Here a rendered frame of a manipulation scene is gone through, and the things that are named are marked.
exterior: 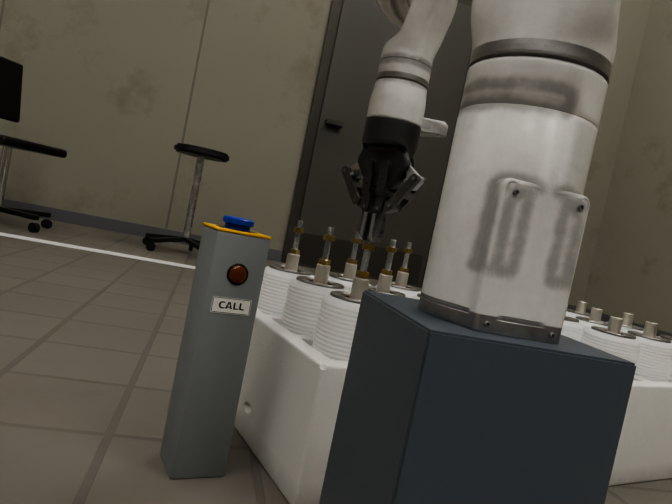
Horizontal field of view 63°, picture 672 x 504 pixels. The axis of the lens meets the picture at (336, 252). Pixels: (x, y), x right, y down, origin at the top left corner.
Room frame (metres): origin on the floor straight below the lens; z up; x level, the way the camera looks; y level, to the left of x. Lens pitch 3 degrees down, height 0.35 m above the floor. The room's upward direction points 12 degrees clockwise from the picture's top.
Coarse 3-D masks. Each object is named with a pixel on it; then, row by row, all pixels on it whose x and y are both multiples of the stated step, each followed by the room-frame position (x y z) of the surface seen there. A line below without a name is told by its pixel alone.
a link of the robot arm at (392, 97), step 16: (384, 80) 0.72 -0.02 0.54; (400, 80) 0.71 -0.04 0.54; (384, 96) 0.71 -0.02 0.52; (400, 96) 0.71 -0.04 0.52; (416, 96) 0.71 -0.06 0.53; (368, 112) 0.73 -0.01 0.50; (384, 112) 0.71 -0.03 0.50; (400, 112) 0.71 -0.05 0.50; (416, 112) 0.72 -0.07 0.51; (432, 128) 0.76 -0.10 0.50
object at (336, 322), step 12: (324, 300) 0.73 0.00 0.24; (336, 300) 0.71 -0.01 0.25; (324, 312) 0.72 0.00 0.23; (336, 312) 0.70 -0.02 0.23; (348, 312) 0.70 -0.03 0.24; (324, 324) 0.71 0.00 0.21; (336, 324) 0.70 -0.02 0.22; (348, 324) 0.70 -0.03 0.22; (324, 336) 0.71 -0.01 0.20; (336, 336) 0.70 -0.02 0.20; (348, 336) 0.70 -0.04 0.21; (324, 348) 0.71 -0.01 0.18; (336, 348) 0.70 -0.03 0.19; (348, 348) 0.70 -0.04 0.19; (348, 360) 0.70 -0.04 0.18
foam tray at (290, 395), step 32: (256, 320) 0.84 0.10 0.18; (256, 352) 0.82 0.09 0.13; (288, 352) 0.73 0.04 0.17; (320, 352) 0.70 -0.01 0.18; (256, 384) 0.80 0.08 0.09; (288, 384) 0.71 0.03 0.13; (320, 384) 0.64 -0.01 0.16; (256, 416) 0.78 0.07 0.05; (288, 416) 0.69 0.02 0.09; (320, 416) 0.65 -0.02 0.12; (256, 448) 0.76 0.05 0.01; (288, 448) 0.68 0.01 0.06; (320, 448) 0.65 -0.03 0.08; (288, 480) 0.66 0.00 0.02; (320, 480) 0.65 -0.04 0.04
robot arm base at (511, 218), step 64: (512, 64) 0.35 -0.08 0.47; (576, 64) 0.34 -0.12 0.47; (512, 128) 0.34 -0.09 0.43; (576, 128) 0.34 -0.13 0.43; (448, 192) 0.37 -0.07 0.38; (512, 192) 0.33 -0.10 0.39; (576, 192) 0.35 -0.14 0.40; (448, 256) 0.36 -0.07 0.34; (512, 256) 0.34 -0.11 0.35; (576, 256) 0.35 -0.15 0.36; (448, 320) 0.35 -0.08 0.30; (512, 320) 0.34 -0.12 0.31
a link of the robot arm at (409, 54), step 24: (408, 0) 0.72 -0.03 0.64; (432, 0) 0.70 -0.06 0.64; (456, 0) 0.72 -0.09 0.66; (408, 24) 0.70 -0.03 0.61; (432, 24) 0.71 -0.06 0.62; (384, 48) 0.73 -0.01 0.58; (408, 48) 0.71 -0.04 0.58; (432, 48) 0.72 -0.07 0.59; (384, 72) 0.72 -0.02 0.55; (408, 72) 0.71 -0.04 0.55
